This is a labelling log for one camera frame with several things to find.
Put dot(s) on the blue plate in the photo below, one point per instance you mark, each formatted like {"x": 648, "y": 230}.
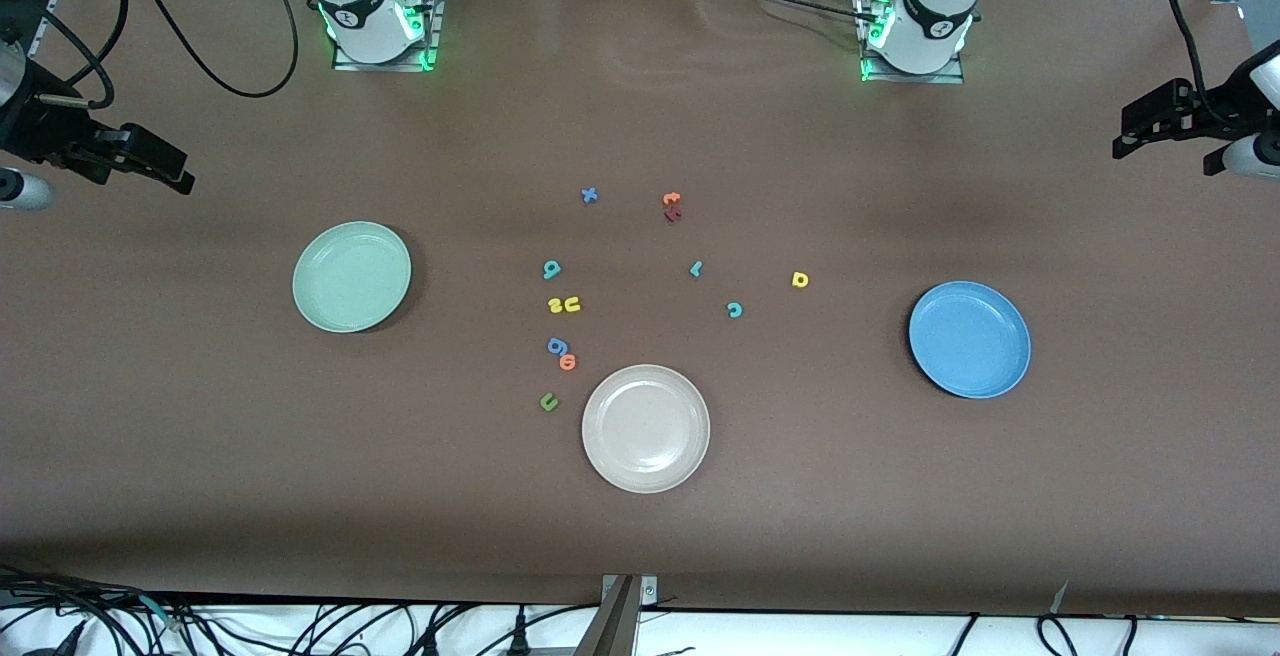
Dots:
{"x": 969, "y": 340}

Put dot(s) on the blue foam letter g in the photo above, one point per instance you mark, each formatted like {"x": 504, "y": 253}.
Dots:
{"x": 557, "y": 346}

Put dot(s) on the beige plate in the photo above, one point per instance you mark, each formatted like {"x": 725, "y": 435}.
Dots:
{"x": 645, "y": 428}

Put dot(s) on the green foam letter u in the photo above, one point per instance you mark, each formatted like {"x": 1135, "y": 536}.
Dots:
{"x": 548, "y": 401}

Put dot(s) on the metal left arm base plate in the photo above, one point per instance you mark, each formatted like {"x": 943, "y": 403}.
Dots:
{"x": 915, "y": 78}

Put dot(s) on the green plate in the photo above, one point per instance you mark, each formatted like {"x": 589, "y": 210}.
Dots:
{"x": 352, "y": 277}

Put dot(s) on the aluminium profile post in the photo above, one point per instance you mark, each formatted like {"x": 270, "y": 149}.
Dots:
{"x": 615, "y": 626}

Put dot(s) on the brown table cover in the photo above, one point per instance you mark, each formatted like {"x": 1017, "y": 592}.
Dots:
{"x": 900, "y": 516}

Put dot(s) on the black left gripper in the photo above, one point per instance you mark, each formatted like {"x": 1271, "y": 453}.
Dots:
{"x": 1212, "y": 110}

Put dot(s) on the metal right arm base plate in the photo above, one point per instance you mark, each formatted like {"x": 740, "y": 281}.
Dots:
{"x": 385, "y": 66}

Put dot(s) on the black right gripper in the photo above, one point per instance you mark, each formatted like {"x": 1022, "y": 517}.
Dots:
{"x": 42, "y": 129}

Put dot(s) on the black power plug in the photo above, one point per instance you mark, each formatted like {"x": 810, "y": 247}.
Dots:
{"x": 518, "y": 636}

